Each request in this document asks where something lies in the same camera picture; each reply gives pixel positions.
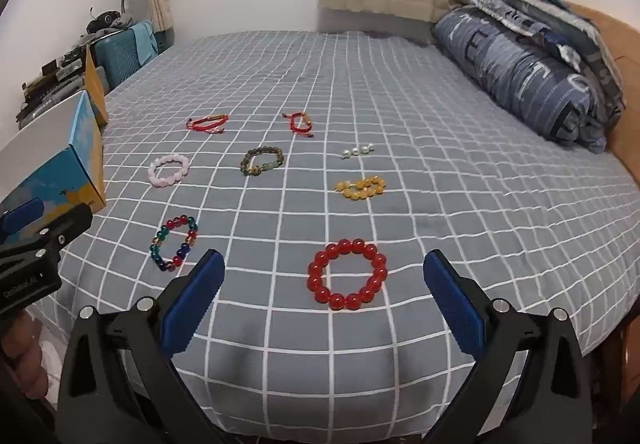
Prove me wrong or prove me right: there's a blue and yellow cardboard box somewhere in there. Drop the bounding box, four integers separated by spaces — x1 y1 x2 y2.
0 47 110 225

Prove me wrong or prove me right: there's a teal cloth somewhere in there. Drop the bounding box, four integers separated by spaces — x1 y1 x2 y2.
129 21 157 56

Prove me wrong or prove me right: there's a red braided cord bracelet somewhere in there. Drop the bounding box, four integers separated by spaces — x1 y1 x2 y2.
281 111 315 138
186 113 230 134

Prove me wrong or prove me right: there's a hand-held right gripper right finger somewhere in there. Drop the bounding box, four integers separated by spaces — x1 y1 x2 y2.
422 249 596 444

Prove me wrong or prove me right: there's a yellow bead bracelet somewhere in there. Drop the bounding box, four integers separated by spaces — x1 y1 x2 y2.
335 177 387 200

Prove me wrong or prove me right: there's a brown bead bracelet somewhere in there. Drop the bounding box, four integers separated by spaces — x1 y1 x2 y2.
240 145 285 176

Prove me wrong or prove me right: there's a white pearl bead bracelet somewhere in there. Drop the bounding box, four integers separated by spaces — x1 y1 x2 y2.
341 142 376 159

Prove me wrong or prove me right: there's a pink bead bracelet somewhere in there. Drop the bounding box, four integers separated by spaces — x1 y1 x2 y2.
148 153 191 187

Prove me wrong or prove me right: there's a grey checked bed sheet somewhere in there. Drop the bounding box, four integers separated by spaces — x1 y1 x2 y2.
30 30 640 440

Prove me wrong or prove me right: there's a person's left hand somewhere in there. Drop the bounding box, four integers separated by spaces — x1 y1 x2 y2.
0 311 51 399

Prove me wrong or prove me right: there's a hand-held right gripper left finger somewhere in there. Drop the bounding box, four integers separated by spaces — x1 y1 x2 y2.
55 248 226 444

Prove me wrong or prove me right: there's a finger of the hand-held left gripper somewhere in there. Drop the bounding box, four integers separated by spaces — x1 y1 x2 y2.
0 198 45 239
0 203 93 259

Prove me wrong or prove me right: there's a row of dark desk clutter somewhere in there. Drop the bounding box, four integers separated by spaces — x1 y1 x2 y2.
17 42 96 127

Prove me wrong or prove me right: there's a rainbow bead bracelet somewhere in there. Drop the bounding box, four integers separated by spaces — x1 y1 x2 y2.
150 215 199 273

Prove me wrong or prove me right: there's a black round gadget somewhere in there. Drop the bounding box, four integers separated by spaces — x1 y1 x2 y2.
86 7 123 34

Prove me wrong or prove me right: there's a teal hard-shell suitcase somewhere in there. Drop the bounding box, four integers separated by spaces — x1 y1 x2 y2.
95 24 157 91

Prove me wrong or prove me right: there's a brown headboard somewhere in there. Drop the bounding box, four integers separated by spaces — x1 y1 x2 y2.
562 2 640 195

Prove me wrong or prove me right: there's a blue-grey printed quilt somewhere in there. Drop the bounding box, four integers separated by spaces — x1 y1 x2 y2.
431 4 608 155

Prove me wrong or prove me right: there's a grey printed pillow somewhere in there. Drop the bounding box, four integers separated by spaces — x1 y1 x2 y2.
450 0 627 117

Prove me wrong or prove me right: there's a red bead bracelet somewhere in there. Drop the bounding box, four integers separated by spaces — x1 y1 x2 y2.
307 238 389 311

